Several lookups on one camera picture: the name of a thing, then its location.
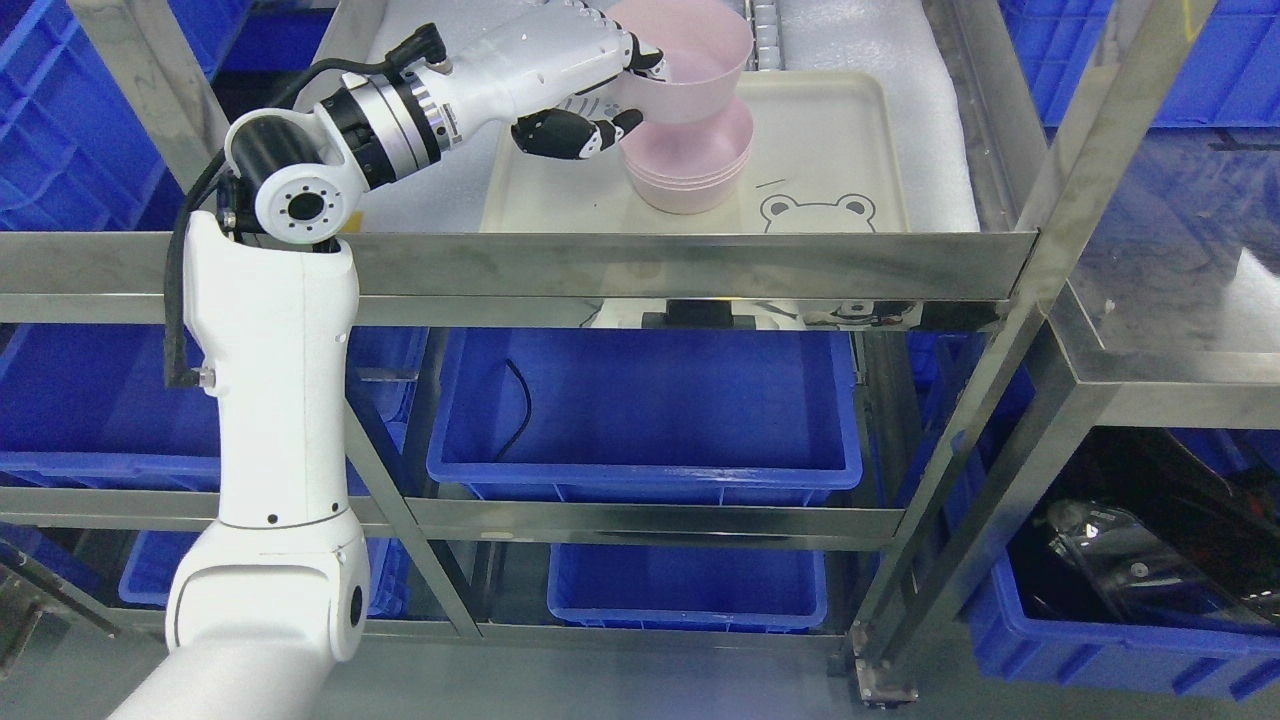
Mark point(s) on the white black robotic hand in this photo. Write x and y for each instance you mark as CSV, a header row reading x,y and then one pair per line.
x,y
521,73

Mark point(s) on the pink plastic bowl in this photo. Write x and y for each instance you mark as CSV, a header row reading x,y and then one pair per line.
x,y
706,45

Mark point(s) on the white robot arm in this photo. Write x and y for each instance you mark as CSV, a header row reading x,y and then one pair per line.
x,y
260,297

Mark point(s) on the stack of pink bowls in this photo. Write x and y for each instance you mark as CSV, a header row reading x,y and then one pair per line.
x,y
690,169

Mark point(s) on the stainless steel shelf rack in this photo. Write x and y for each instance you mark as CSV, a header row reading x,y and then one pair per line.
x,y
1058,193

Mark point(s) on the blue bin on shelf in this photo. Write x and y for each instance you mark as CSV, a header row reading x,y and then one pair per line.
x,y
727,418

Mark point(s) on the blue bin lower shelf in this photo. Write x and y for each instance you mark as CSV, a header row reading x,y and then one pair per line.
x,y
688,589

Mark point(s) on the blue bin shelf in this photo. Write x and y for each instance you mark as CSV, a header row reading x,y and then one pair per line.
x,y
85,406
688,589

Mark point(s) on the blue bin shelf left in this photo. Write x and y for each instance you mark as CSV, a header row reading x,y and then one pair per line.
x,y
85,406

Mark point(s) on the cream bear tray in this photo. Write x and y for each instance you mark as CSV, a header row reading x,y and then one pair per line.
x,y
816,156

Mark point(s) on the stainless steel table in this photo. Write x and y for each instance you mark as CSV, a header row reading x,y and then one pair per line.
x,y
1173,308

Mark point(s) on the black helmet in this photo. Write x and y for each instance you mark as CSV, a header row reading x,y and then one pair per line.
x,y
1157,527

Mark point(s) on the blue bin holding helmet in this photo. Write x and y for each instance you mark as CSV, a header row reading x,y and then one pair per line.
x,y
1014,641

